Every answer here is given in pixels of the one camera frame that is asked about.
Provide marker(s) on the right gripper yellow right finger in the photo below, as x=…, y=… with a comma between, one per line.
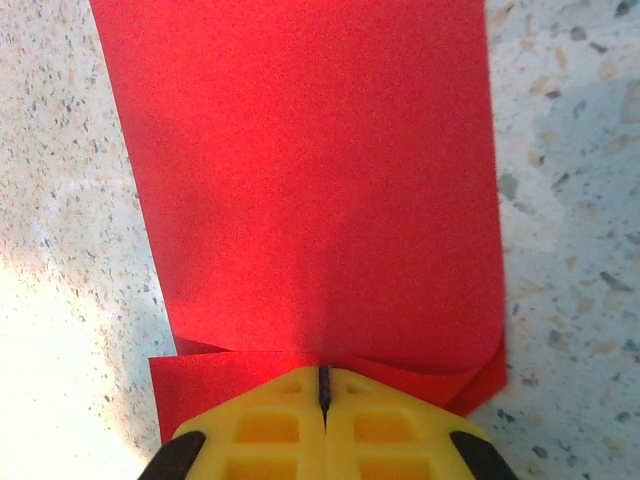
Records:
x=390, y=430

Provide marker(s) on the red paper sheet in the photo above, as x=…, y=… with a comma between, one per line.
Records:
x=300, y=175

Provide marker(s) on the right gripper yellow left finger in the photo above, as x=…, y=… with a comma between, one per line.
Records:
x=260, y=430

